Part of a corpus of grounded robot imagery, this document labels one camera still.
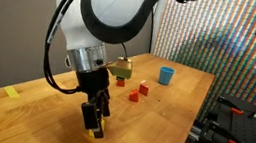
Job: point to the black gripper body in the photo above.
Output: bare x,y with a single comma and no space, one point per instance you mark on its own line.
92,83

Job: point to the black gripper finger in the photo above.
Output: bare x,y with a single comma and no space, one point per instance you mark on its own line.
105,105
90,116

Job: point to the yellow pentagon wooden block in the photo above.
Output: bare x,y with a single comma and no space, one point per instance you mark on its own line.
91,133

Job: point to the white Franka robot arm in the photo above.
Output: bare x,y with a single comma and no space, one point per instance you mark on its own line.
117,2

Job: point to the small red wooden block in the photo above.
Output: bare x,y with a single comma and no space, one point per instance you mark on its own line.
120,83

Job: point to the red triangular wooden block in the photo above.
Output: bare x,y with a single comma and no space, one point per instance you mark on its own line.
143,89

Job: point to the blue plastic cup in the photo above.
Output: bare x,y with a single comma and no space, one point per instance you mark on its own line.
166,76

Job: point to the red wooden cube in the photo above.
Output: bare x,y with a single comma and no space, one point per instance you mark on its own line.
134,96

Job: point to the yellow tape piece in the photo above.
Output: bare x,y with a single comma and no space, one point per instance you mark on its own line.
11,92

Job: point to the colourful patterned backdrop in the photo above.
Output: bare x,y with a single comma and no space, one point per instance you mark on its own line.
222,44

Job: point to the olive wrist camera box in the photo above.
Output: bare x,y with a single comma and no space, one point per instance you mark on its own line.
122,68

